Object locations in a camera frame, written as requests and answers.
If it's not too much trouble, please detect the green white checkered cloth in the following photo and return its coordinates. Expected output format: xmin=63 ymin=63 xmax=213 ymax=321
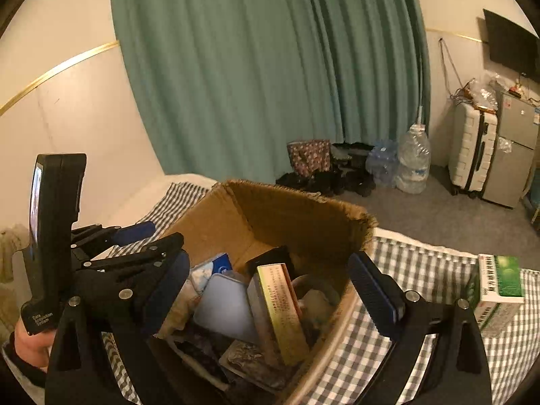
xmin=99 ymin=181 xmax=540 ymax=405

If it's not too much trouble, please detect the small black box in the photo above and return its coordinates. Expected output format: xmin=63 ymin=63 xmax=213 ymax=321
xmin=246 ymin=245 xmax=292 ymax=277

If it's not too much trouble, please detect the red yellow box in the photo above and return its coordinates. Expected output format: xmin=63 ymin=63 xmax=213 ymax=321
xmin=247 ymin=263 xmax=311 ymax=367

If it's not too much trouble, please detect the floral fabric bag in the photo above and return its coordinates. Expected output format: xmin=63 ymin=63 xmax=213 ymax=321
xmin=287 ymin=139 xmax=332 ymax=178

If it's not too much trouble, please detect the green white medicine box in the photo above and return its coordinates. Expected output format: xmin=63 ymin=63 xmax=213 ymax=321
xmin=466 ymin=254 xmax=526 ymax=334

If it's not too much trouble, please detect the pack of water bottles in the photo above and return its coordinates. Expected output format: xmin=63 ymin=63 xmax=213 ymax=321
xmin=365 ymin=138 xmax=399 ymax=188

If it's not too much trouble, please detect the black wall television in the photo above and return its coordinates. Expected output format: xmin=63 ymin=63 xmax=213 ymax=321
xmin=483 ymin=8 xmax=540 ymax=79

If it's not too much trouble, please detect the wide green curtain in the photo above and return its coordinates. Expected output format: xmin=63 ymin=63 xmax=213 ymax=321
xmin=109 ymin=0 xmax=432 ymax=186

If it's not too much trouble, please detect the brown cardboard box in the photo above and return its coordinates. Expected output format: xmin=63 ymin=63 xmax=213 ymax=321
xmin=147 ymin=179 xmax=379 ymax=405

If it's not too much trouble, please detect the pile of dark shoes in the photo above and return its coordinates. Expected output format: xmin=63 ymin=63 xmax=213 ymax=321
xmin=276 ymin=142 xmax=376 ymax=198

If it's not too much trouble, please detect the blue white tissue pack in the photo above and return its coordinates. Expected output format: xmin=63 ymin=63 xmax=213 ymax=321
xmin=190 ymin=253 xmax=234 ymax=292

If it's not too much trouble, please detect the black wall cable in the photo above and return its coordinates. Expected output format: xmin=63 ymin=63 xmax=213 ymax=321
xmin=439 ymin=38 xmax=465 ymax=98

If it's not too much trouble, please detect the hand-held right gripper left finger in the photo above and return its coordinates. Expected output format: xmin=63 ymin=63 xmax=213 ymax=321
xmin=44 ymin=250 xmax=191 ymax=405

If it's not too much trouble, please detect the person's left forearm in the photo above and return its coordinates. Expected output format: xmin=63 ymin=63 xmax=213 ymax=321
xmin=0 ymin=337 xmax=47 ymax=405

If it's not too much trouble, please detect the silver small fridge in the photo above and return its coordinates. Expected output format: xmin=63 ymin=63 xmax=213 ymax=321
xmin=481 ymin=90 xmax=540 ymax=209

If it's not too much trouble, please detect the white suitcase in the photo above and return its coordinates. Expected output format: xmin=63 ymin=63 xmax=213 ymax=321
xmin=448 ymin=101 xmax=499 ymax=198

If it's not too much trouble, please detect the person's left hand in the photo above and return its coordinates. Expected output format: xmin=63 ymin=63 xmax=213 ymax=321
xmin=8 ymin=316 xmax=57 ymax=372

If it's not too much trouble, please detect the large clear water jug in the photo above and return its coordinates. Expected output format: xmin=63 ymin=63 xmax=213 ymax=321
xmin=395 ymin=123 xmax=432 ymax=195

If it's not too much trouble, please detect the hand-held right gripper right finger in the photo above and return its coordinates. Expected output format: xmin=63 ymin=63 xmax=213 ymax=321
xmin=347 ymin=251 xmax=493 ymax=405

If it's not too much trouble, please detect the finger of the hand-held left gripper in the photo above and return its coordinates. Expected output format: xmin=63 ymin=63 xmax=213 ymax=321
xmin=71 ymin=221 xmax=157 ymax=258
xmin=74 ymin=233 xmax=185 ymax=294

